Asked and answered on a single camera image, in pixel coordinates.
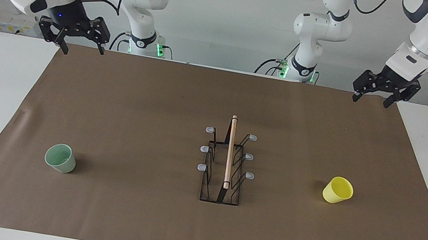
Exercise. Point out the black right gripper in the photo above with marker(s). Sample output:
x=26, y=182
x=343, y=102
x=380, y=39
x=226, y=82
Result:
x=67, y=15

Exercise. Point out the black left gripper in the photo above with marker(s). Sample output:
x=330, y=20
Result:
x=397, y=78

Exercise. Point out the yellow plastic cup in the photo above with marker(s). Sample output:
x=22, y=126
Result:
x=337, y=191

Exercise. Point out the pale green plastic cup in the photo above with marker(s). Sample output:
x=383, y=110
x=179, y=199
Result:
x=62, y=161

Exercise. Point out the brown paper table mat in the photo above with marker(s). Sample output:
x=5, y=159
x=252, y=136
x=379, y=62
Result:
x=130, y=123

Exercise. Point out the white wall socket box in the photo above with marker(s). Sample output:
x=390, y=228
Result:
x=19, y=24

